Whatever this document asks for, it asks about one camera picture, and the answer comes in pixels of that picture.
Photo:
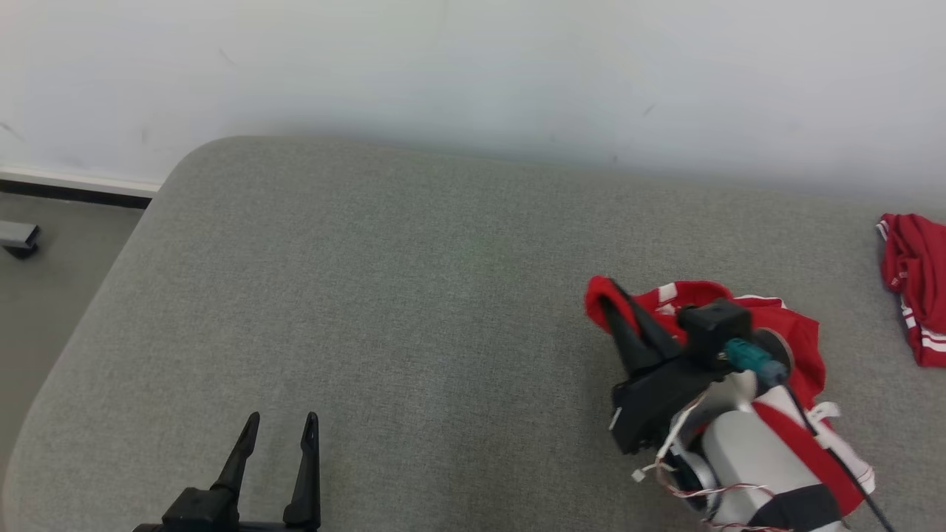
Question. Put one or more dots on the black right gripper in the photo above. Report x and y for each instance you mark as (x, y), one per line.
(654, 406)

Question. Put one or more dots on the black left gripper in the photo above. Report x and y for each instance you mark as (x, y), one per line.
(199, 513)

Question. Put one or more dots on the red shorts with white trim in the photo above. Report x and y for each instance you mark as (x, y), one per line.
(798, 332)

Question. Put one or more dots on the red jersey number 23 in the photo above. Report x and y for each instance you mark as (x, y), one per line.
(920, 281)

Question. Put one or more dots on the grey fabric sofa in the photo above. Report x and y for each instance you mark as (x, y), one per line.
(369, 295)

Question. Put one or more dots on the grey metal leg with caster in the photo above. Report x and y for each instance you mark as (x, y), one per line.
(18, 236)

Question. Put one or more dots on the black and white baseboard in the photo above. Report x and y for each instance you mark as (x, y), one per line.
(74, 188)

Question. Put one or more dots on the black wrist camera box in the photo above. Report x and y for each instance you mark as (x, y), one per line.
(713, 329)

